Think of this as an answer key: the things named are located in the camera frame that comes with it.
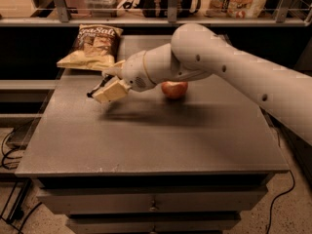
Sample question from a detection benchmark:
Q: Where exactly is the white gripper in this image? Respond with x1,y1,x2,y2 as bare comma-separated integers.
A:
93,51,156,103

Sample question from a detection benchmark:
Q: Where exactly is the black rxbar chocolate bar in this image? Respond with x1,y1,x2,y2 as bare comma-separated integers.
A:
87,75,113,98

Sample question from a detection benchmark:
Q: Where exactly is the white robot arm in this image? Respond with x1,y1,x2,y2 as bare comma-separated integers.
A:
92,23,312,144

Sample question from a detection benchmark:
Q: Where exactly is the brown sea salt chip bag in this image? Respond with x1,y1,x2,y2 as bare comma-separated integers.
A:
57,24,123,71

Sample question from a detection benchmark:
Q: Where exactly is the printed snack bag on shelf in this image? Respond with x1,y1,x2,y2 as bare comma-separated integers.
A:
206,0,267,19

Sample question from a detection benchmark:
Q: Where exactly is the red apple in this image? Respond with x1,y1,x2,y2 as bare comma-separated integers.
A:
161,81,188,99

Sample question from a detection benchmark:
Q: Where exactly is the black backpack on shelf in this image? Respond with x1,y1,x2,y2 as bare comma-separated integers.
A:
137,0,201,18

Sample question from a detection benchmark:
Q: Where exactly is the grey drawer cabinet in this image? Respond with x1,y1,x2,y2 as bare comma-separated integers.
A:
15,34,291,234

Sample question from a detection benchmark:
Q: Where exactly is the black metal stand left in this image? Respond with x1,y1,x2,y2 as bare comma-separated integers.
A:
0,179,31,224

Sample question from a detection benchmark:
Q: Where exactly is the black cables left floor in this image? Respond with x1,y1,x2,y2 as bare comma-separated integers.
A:
0,120,33,171

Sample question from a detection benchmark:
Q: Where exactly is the metal shelf rail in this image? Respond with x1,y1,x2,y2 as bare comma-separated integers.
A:
0,0,312,27

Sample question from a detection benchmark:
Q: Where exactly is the black cable right floor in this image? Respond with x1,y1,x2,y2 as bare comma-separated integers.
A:
265,170,296,234

